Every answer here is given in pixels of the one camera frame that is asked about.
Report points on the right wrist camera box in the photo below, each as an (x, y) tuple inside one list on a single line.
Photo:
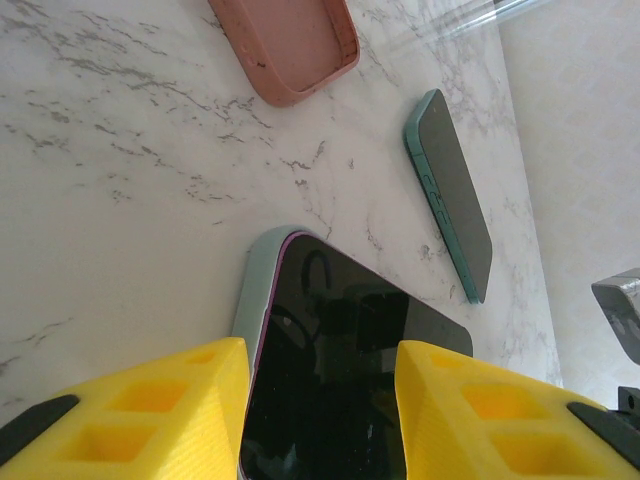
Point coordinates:
[(620, 320)]

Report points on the pale blue-grey phone case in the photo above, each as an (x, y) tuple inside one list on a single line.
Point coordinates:
[(250, 295)]

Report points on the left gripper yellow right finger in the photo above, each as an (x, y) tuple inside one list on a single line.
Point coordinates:
[(450, 400)]

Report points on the teal-edged black smartphone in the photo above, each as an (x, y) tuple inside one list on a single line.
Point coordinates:
[(450, 190)]

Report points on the salmon pink phone case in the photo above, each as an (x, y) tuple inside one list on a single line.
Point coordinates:
[(295, 45)]

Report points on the pink-edged black smartphone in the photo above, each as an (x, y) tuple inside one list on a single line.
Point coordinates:
[(325, 400)]

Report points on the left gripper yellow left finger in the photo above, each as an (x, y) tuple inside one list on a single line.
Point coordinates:
[(150, 425)]

